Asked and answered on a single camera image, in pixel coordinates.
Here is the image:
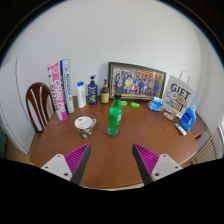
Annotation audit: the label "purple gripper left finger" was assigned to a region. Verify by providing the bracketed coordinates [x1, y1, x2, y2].
[42, 143, 91, 185]

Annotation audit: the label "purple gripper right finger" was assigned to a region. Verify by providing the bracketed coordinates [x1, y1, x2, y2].
[132, 143, 182, 185]

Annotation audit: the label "green plastic bottle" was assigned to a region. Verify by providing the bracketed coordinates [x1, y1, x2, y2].
[108, 93, 122, 129]

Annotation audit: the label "patterned ceramic mug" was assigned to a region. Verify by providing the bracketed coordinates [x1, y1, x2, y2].
[74, 116, 96, 138]

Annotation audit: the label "white remote control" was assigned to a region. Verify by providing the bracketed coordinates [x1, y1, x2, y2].
[175, 124, 187, 136]

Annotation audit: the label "red round coaster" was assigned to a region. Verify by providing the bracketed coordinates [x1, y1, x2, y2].
[106, 129, 120, 137]

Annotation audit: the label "white radiator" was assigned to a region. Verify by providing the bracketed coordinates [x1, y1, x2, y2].
[190, 134, 222, 165]

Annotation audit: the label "blue detergent bottle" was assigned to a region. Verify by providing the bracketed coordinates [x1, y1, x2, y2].
[179, 103, 197, 131]

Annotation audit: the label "green small packet right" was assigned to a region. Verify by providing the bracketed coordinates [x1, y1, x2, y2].
[130, 102, 140, 108]

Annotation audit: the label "green small packet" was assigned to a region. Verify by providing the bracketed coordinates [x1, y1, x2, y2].
[121, 101, 128, 106]
[130, 102, 140, 108]

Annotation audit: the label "green small packet left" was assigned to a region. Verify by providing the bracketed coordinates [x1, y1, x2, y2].
[121, 101, 128, 106]

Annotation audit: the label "wooden chair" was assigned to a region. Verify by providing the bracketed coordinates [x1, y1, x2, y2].
[25, 82, 54, 133]

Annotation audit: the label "white plastic bottle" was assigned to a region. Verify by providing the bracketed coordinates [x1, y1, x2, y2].
[77, 81, 86, 108]

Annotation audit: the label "white gift paper bag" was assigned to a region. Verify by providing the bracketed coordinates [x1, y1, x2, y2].
[162, 71, 196, 118]

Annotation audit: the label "white door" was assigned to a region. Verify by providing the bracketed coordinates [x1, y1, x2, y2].
[0, 59, 35, 155]

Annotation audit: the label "pink tall box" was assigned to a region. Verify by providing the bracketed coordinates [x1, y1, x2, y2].
[47, 62, 67, 122]

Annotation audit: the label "dark blue pump bottle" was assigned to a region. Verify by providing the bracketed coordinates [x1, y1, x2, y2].
[88, 75, 98, 105]

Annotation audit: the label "amber yellow-label pump bottle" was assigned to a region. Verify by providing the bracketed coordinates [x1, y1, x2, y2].
[101, 79, 109, 104]

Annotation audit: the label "framed group photo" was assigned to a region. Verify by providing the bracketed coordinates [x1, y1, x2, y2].
[108, 62, 166, 101]

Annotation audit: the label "white green tall box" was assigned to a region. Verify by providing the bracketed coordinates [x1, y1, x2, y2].
[60, 59, 74, 113]

